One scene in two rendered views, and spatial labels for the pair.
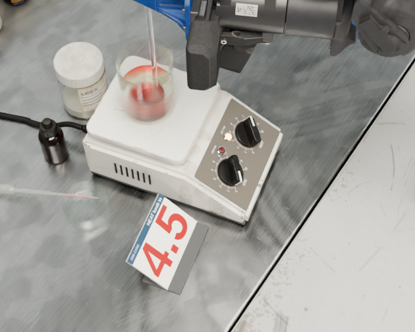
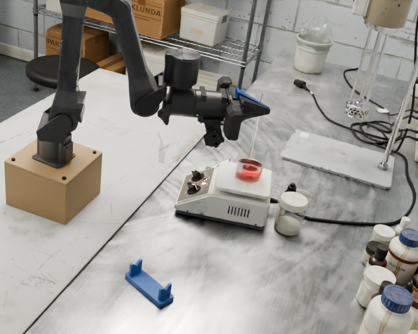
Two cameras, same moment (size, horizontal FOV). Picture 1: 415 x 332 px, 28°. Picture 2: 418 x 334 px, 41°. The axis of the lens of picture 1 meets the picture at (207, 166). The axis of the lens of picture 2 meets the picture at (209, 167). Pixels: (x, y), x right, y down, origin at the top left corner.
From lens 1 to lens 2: 1.59 m
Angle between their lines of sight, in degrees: 92
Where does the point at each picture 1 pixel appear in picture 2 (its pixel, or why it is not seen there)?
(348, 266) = (134, 174)
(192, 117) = (223, 173)
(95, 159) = not seen: hidden behind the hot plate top
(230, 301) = (184, 166)
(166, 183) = not seen: hidden behind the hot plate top
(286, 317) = (159, 162)
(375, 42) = not seen: hidden behind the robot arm
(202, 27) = (226, 79)
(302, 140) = (162, 215)
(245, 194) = (188, 177)
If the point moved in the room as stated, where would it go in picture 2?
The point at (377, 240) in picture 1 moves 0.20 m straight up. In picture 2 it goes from (120, 181) to (126, 103)
